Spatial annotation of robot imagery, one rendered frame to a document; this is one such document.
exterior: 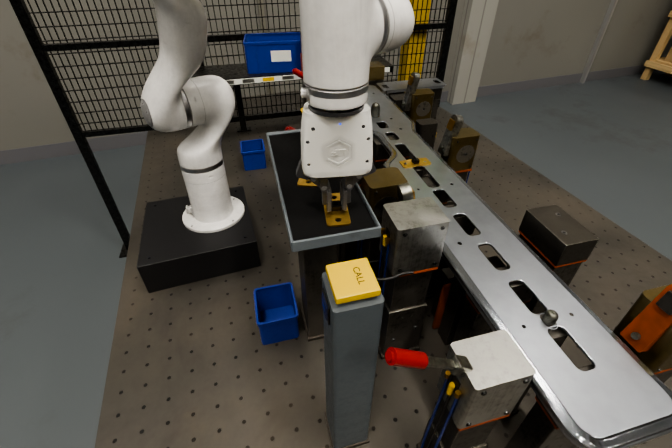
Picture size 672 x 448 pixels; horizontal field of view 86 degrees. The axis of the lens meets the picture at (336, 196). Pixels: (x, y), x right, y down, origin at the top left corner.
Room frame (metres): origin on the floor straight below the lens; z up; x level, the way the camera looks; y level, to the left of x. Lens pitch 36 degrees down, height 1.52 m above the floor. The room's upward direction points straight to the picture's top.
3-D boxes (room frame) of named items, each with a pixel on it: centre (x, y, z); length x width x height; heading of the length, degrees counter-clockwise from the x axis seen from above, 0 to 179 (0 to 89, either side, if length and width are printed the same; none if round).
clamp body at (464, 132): (0.98, -0.39, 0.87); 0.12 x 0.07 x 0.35; 104
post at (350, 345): (0.32, -0.02, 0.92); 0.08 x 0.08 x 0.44; 14
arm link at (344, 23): (0.47, 0.00, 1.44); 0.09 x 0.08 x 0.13; 130
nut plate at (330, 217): (0.46, 0.00, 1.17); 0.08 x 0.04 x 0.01; 7
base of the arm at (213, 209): (0.90, 0.39, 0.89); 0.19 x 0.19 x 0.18
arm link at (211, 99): (0.93, 0.37, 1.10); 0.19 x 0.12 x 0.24; 131
